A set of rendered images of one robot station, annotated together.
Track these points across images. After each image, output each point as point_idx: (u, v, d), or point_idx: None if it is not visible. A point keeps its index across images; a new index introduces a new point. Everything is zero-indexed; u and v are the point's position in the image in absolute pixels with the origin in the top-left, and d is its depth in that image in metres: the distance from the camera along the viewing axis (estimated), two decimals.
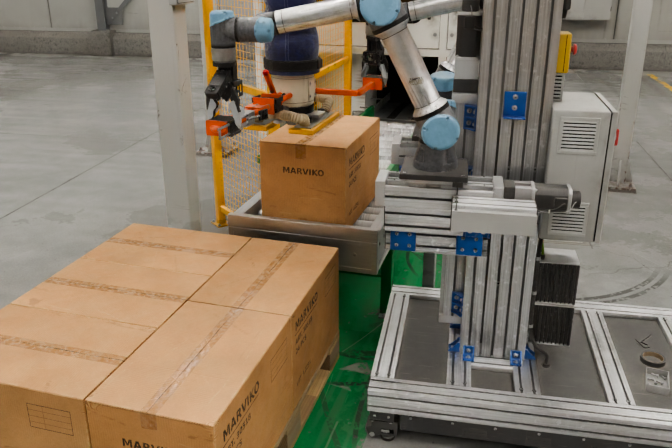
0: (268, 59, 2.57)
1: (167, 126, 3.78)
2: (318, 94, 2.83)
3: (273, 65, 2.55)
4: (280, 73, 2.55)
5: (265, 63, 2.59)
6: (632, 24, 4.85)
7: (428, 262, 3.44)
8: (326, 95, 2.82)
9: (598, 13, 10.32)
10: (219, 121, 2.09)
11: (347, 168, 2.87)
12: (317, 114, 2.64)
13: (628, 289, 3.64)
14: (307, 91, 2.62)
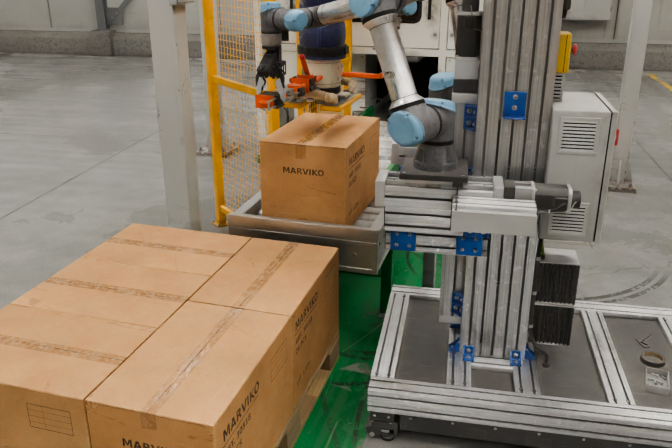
0: (302, 46, 2.95)
1: (167, 126, 3.78)
2: (343, 78, 3.21)
3: (306, 51, 2.94)
4: (312, 58, 2.94)
5: (299, 49, 2.97)
6: (632, 24, 4.85)
7: (428, 262, 3.44)
8: (350, 79, 3.21)
9: (598, 13, 10.32)
10: (267, 95, 2.48)
11: (347, 168, 2.87)
12: (344, 94, 3.03)
13: (628, 289, 3.64)
14: (335, 74, 3.00)
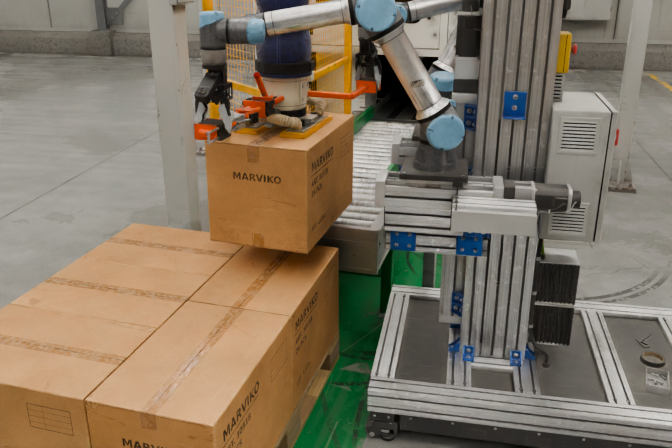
0: (259, 62, 2.51)
1: (167, 126, 3.78)
2: (311, 97, 2.77)
3: (264, 67, 2.49)
4: (271, 75, 2.50)
5: (256, 65, 2.53)
6: (632, 24, 4.85)
7: (428, 262, 3.44)
8: (319, 98, 2.77)
9: (598, 13, 10.32)
10: (208, 125, 2.03)
11: (309, 174, 2.39)
12: (309, 118, 2.59)
13: (628, 289, 3.64)
14: (299, 94, 2.56)
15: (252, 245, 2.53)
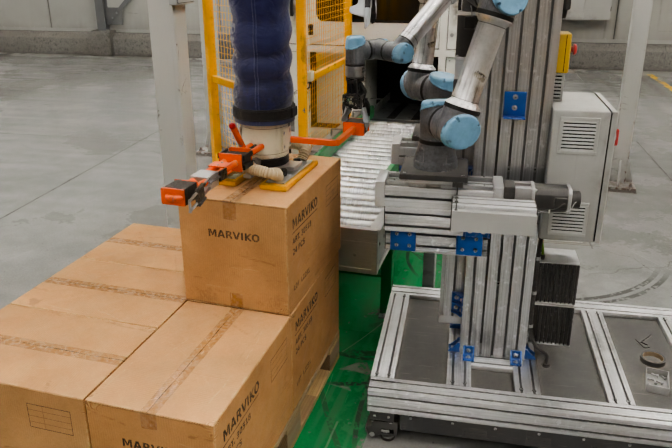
0: (237, 108, 2.34)
1: (167, 126, 3.78)
2: None
3: (242, 114, 2.32)
4: (250, 123, 2.33)
5: (234, 111, 2.36)
6: (632, 24, 4.85)
7: (428, 262, 3.44)
8: None
9: (598, 13, 10.32)
10: (175, 189, 1.86)
11: (289, 232, 2.21)
12: (292, 166, 2.42)
13: (628, 289, 3.64)
14: (281, 141, 2.39)
15: (230, 305, 2.36)
